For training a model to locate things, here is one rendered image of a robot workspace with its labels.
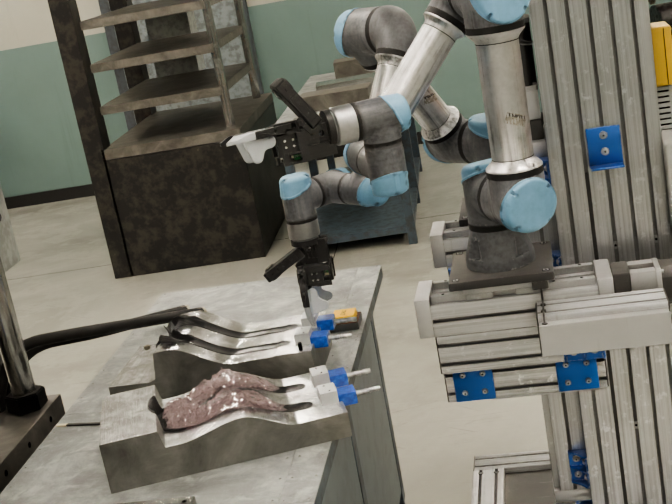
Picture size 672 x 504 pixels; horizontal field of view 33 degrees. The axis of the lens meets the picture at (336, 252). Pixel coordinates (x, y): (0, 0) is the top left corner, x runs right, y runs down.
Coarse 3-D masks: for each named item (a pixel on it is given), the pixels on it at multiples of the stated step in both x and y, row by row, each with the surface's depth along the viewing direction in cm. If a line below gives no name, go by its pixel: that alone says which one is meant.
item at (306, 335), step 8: (304, 328) 267; (296, 336) 264; (304, 336) 263; (312, 336) 264; (320, 336) 263; (328, 336) 265; (336, 336) 264; (344, 336) 264; (296, 344) 264; (304, 344) 264; (320, 344) 264; (328, 344) 264
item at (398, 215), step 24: (336, 72) 762; (360, 72) 762; (312, 96) 649; (336, 96) 648; (360, 96) 646; (288, 120) 638; (408, 144) 720; (288, 168) 638; (312, 168) 730; (408, 168) 725; (408, 192) 636; (336, 216) 692; (360, 216) 682; (384, 216) 672; (408, 216) 640; (336, 240) 649
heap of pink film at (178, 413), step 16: (208, 384) 245; (224, 384) 244; (240, 384) 245; (256, 384) 246; (272, 384) 250; (176, 400) 243; (192, 400) 243; (224, 400) 234; (240, 400) 233; (256, 400) 235; (272, 400) 239; (176, 416) 236; (192, 416) 234; (208, 416) 233
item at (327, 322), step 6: (306, 318) 274; (318, 318) 276; (324, 318) 275; (330, 318) 274; (342, 318) 275; (348, 318) 274; (354, 318) 274; (306, 324) 274; (318, 324) 274; (324, 324) 274; (330, 324) 274
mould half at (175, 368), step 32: (224, 320) 286; (288, 320) 283; (160, 352) 264; (192, 352) 264; (256, 352) 266; (288, 352) 261; (320, 352) 270; (128, 384) 268; (160, 384) 267; (192, 384) 266
